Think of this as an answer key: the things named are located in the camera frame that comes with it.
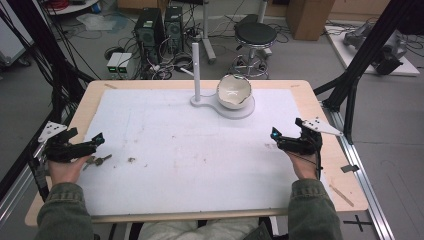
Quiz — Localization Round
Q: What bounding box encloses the cream ceramic bowl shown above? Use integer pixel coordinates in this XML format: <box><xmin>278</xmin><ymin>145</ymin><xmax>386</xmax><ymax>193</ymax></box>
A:
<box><xmin>216</xmin><ymin>73</ymin><xmax>253</xmax><ymax>111</ymax></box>

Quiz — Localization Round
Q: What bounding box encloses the white power supply box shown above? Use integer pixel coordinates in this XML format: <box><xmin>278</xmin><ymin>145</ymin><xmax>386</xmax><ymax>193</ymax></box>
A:
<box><xmin>117</xmin><ymin>52</ymin><xmax>133</xmax><ymax>75</ymax></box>
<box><xmin>106</xmin><ymin>51</ymin><xmax>124</xmax><ymax>75</ymax></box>

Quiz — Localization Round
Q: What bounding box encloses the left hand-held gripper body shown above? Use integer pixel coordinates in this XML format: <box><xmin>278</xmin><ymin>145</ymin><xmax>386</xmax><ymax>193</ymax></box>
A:
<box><xmin>37</xmin><ymin>120</ymin><xmax>98</xmax><ymax>164</ymax></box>

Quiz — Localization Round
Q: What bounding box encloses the white stand with pole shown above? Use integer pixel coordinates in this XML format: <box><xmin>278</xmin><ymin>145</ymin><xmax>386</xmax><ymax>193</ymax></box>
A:
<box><xmin>189</xmin><ymin>42</ymin><xmax>256</xmax><ymax>121</ymax></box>

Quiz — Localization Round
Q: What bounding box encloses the large black computer tower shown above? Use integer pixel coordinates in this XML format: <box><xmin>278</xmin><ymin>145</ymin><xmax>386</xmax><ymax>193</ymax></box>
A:
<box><xmin>134</xmin><ymin>7</ymin><xmax>165</xmax><ymax>65</ymax></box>

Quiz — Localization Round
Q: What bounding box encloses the white board with devices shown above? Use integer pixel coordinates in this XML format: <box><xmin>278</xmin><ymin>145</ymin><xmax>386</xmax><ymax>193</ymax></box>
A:
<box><xmin>324</xmin><ymin>19</ymin><xmax>421</xmax><ymax>78</ymax></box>

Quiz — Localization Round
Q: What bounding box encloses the thin wooden stick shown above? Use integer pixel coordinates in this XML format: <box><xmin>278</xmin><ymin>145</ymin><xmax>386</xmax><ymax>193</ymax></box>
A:
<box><xmin>328</xmin><ymin>183</ymin><xmax>355</xmax><ymax>208</ymax></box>

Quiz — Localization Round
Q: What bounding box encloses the person's lap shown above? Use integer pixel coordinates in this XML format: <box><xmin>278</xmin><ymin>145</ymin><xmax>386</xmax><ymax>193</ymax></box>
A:
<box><xmin>137</xmin><ymin>217</ymin><xmax>262</xmax><ymax>240</ymax></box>

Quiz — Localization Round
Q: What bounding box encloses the white table mat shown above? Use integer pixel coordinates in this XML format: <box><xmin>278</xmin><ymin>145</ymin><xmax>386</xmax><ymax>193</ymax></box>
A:
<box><xmin>76</xmin><ymin>87</ymin><xmax>330</xmax><ymax>217</ymax></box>

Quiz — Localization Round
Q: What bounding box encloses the black tape piece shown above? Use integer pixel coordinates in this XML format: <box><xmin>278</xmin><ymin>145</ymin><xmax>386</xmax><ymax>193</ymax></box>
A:
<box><xmin>340</xmin><ymin>163</ymin><xmax>361</xmax><ymax>174</ymax></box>

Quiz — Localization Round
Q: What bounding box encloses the person's right hand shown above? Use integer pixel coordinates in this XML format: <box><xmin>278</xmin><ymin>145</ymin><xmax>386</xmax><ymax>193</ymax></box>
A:
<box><xmin>287</xmin><ymin>150</ymin><xmax>322</xmax><ymax>181</ymax></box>

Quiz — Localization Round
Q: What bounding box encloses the small black computer tower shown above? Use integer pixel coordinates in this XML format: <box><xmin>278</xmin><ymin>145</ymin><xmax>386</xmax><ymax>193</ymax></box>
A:
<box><xmin>163</xmin><ymin>5</ymin><xmax>185</xmax><ymax>52</ymax></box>

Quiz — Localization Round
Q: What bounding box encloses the brown wooden cabinet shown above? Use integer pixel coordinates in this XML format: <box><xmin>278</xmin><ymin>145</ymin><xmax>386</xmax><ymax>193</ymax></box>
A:
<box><xmin>285</xmin><ymin>0</ymin><xmax>337</xmax><ymax>42</ymax></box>

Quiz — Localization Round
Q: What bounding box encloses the black metal frame with cables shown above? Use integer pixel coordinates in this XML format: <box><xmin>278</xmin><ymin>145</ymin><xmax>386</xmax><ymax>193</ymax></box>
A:
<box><xmin>0</xmin><ymin>0</ymin><xmax>96</xmax><ymax>201</ymax></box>

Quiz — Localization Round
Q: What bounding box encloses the aluminium rail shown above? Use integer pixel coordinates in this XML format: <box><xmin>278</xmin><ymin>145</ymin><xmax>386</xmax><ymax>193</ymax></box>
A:
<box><xmin>320</xmin><ymin>99</ymin><xmax>397</xmax><ymax>240</ymax></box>
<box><xmin>0</xmin><ymin>146</ymin><xmax>46</xmax><ymax>231</ymax></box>

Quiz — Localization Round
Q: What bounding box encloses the black round stool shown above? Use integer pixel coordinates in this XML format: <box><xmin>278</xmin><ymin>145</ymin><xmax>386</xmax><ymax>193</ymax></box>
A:
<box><xmin>229</xmin><ymin>21</ymin><xmax>279</xmax><ymax>80</ymax></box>

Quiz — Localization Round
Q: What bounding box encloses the person's left hand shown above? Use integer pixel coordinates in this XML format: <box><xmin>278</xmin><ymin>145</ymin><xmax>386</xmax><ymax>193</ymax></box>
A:
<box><xmin>47</xmin><ymin>154</ymin><xmax>92</xmax><ymax>186</ymax></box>

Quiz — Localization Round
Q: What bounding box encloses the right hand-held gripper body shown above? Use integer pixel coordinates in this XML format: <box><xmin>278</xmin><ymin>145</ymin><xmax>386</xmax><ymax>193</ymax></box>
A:
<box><xmin>276</xmin><ymin>116</ymin><xmax>344</xmax><ymax>157</ymax></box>

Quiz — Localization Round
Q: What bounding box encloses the bunch of metal keys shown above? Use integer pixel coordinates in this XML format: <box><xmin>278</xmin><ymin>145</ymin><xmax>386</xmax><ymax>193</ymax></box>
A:
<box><xmin>82</xmin><ymin>153</ymin><xmax>114</xmax><ymax>172</ymax></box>

